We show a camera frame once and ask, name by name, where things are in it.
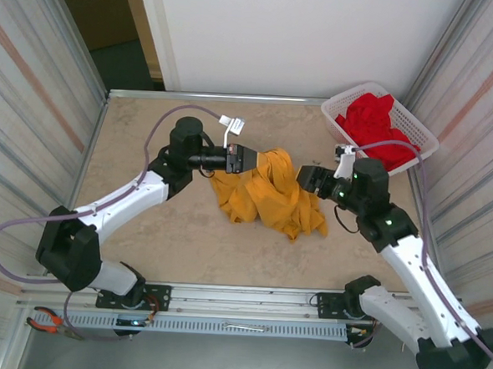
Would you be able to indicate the yellow t-shirt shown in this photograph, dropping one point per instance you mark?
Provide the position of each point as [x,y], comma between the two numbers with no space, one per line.
[270,202]

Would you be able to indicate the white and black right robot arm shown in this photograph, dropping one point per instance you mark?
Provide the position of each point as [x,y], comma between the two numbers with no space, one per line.
[416,278]

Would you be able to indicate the white plastic basket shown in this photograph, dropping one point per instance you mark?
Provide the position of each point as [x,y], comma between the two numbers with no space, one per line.
[337,133]

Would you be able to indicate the red cloth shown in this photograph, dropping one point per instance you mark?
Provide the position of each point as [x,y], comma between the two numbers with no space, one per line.
[372,121]

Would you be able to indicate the small silver wrench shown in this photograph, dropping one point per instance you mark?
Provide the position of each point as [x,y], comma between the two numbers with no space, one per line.
[242,327]

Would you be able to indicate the brown wooden panel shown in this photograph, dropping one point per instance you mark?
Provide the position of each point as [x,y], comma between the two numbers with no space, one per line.
[94,8]

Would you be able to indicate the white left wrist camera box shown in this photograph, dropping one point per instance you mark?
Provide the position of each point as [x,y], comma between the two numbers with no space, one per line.
[235,124]

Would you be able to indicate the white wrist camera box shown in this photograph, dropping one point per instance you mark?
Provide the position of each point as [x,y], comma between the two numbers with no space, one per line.
[235,124]
[346,161]

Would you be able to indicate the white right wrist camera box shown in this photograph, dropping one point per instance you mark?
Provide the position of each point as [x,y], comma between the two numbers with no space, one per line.
[346,161]

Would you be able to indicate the white door frame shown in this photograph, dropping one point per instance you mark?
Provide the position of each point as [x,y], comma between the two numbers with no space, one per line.
[161,41]

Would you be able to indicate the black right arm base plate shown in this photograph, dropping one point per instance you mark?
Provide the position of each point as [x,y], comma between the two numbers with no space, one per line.
[327,304]

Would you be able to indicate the aluminium mounting rail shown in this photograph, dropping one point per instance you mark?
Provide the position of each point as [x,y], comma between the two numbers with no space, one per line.
[239,303]

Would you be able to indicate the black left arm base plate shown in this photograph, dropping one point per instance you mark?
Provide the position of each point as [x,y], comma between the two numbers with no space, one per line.
[160,296]

